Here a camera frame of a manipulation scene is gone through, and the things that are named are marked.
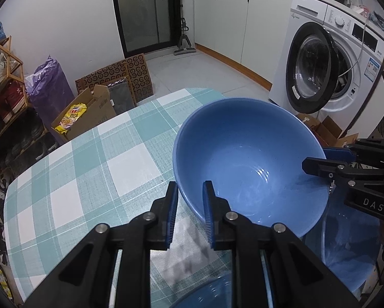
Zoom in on large light blue bowl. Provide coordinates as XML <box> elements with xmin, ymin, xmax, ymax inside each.
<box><xmin>302</xmin><ymin>188</ymin><xmax>380</xmax><ymax>292</ymax></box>

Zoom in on dark blue bowl back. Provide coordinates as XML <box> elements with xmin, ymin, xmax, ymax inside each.
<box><xmin>173</xmin><ymin>98</ymin><xmax>329</xmax><ymax>236</ymax></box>

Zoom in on dark blue bowl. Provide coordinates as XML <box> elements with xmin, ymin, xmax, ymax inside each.
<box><xmin>173</xmin><ymin>98</ymin><xmax>329</xmax><ymax>236</ymax></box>
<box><xmin>169</xmin><ymin>273</ymin><xmax>273</xmax><ymax>308</ymax></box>

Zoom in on white kitchen cabinets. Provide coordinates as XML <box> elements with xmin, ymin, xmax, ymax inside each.
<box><xmin>194</xmin><ymin>0</ymin><xmax>292</xmax><ymax>90</ymax></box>

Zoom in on teal checkered tablecloth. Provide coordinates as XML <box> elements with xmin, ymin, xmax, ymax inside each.
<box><xmin>4</xmin><ymin>88</ymin><xmax>221</xmax><ymax>298</ymax></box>

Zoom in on white washing machine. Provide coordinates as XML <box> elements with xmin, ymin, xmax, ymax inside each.
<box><xmin>269</xmin><ymin>0</ymin><xmax>384</xmax><ymax>135</ymax></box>

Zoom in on open brown cardboard box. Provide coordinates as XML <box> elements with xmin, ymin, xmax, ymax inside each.
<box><xmin>51</xmin><ymin>85</ymin><xmax>116</xmax><ymax>142</ymax></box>

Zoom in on patterned cardboard box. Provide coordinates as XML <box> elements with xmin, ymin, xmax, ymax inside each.
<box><xmin>75</xmin><ymin>54</ymin><xmax>154</xmax><ymax>104</ymax></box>

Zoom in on vacuum mop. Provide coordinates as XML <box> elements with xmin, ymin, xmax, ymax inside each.
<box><xmin>173</xmin><ymin>5</ymin><xmax>196</xmax><ymax>56</ymax></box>

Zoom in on purple plastic bag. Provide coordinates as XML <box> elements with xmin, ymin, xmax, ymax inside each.
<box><xmin>24</xmin><ymin>56</ymin><xmax>75</xmax><ymax>135</ymax></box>

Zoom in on wooden shoe rack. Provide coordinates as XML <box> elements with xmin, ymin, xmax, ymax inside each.
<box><xmin>0</xmin><ymin>36</ymin><xmax>49</xmax><ymax>171</ymax></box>

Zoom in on black framed glass door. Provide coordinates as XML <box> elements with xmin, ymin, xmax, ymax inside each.
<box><xmin>113</xmin><ymin>0</ymin><xmax>181</xmax><ymax>57</ymax></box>

